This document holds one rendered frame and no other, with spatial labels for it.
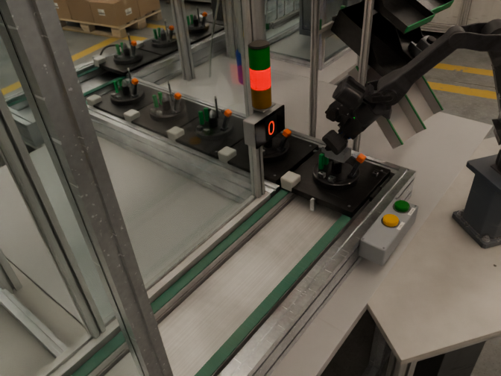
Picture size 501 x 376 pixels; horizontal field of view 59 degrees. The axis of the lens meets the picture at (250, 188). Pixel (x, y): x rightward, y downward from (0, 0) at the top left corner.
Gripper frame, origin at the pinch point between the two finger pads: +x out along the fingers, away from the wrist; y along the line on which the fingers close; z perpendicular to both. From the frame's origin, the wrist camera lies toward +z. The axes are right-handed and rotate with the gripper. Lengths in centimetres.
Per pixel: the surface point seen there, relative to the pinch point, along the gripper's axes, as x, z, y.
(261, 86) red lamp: -12.0, 21.5, 20.8
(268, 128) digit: -3.3, 13.6, 20.0
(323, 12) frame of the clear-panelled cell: 31, 48, -86
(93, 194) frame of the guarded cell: -49, 11, 84
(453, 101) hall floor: 107, -41, -257
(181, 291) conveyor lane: 18, -2, 57
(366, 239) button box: -1.0, -24.0, 18.4
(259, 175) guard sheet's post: 12.8, 6.9, 19.4
